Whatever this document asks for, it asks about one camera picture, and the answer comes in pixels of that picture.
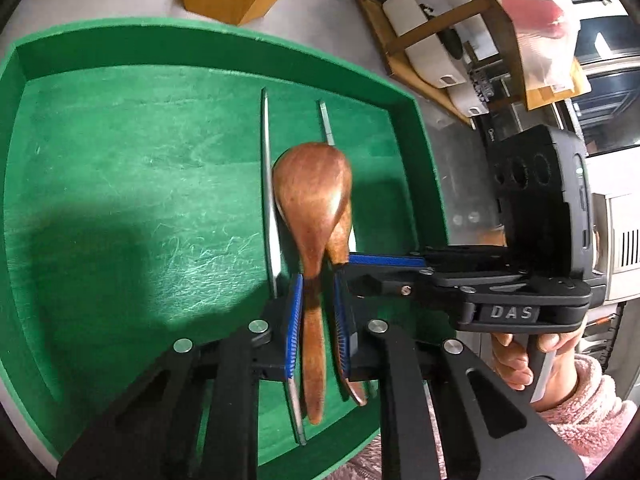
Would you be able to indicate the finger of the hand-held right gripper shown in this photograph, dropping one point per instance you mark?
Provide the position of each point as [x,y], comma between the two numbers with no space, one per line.
[390,260]
[390,282]

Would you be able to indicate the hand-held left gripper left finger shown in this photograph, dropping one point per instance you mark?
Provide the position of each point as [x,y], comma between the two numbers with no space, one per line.
[295,330]

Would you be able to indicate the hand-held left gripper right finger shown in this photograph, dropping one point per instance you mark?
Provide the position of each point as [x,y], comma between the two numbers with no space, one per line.
[342,346]

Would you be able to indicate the brown wooden spoon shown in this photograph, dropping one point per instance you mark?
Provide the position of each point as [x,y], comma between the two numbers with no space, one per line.
[345,225]
[310,200]

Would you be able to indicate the green wooden tray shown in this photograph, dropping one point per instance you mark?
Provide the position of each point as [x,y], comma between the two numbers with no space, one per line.
[125,160]

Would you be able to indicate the person's right forearm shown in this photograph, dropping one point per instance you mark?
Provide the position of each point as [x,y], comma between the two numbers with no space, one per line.
[590,410]

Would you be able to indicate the person's right hand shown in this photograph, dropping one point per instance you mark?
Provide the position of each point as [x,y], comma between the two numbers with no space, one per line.
[512,365]

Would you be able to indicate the white appliance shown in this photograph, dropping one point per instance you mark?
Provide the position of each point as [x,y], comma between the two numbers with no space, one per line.
[620,220]

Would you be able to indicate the tan box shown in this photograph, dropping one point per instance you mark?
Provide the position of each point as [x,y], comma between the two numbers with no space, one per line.
[565,90]

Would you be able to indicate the short white storage basket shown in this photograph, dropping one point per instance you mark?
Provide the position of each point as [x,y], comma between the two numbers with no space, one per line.
[465,101]

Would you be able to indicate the blue patterned jar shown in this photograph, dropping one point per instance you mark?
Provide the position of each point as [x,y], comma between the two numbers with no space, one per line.
[481,82]

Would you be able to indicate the plastic bag with red item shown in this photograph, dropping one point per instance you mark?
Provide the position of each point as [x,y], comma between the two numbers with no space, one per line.
[545,60]

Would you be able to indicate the wooden shelf rack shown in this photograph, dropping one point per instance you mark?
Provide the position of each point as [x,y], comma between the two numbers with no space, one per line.
[510,50]

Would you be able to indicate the black kitchen tool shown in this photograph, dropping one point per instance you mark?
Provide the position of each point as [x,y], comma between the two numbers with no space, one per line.
[452,42]

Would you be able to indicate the red package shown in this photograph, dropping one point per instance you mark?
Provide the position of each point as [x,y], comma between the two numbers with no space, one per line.
[535,15]

